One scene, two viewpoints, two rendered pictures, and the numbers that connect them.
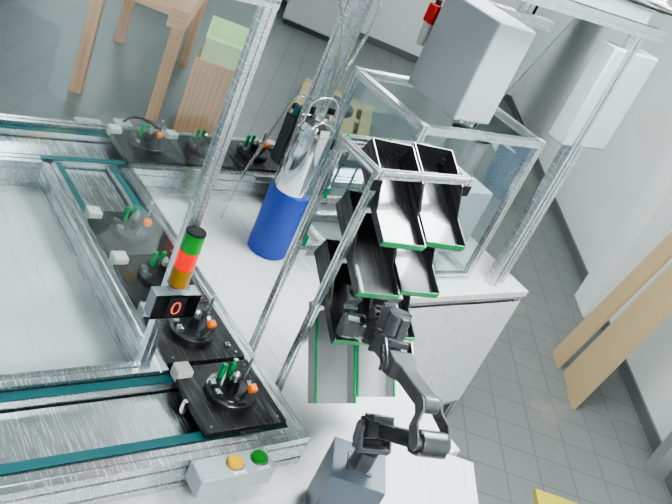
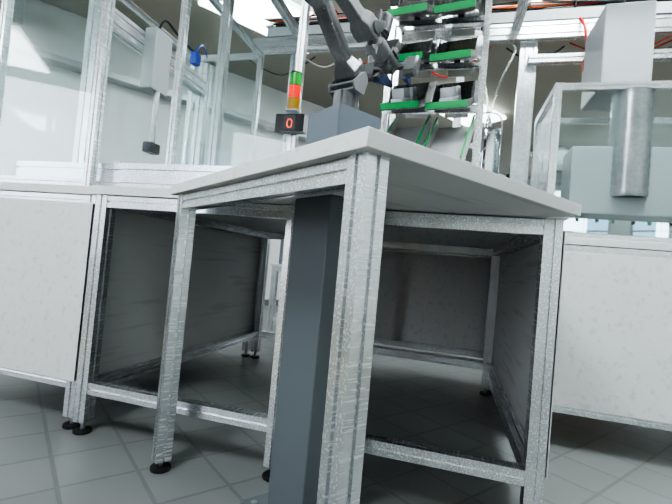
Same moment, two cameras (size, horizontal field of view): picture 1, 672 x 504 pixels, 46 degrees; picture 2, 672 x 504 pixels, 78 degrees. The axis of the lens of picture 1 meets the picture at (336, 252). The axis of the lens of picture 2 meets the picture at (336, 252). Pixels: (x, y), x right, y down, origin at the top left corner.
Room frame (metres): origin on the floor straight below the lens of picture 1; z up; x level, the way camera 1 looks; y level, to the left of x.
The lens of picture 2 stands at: (0.99, -1.25, 0.66)
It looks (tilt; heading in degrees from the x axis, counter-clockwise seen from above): 2 degrees up; 61
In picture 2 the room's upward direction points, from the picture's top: 5 degrees clockwise
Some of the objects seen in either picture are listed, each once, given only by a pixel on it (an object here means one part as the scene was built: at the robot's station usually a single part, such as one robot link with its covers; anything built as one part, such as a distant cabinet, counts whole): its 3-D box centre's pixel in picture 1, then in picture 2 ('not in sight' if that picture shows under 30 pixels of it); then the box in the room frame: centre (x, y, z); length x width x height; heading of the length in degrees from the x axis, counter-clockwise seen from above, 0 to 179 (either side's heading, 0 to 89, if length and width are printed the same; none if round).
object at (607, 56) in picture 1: (557, 172); not in sight; (3.29, -0.70, 1.42); 0.30 x 0.09 x 1.13; 135
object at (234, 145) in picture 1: (254, 145); not in sight; (3.15, 0.51, 1.01); 0.24 x 0.24 x 0.13; 45
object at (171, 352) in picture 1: (195, 319); not in sight; (1.85, 0.28, 1.01); 0.24 x 0.24 x 0.13; 45
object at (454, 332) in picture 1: (361, 322); (631, 341); (3.16, -0.24, 0.43); 1.11 x 0.68 x 0.86; 135
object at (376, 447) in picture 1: (372, 437); (347, 84); (1.53, -0.27, 1.15); 0.09 x 0.07 x 0.06; 115
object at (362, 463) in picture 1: (364, 455); (345, 105); (1.53, -0.27, 1.09); 0.07 x 0.07 x 0.06; 9
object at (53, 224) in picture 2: not in sight; (146, 290); (1.23, 1.17, 0.43); 1.39 x 0.63 x 0.86; 45
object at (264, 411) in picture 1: (227, 396); not in sight; (1.67, 0.10, 0.96); 0.24 x 0.24 x 0.02; 45
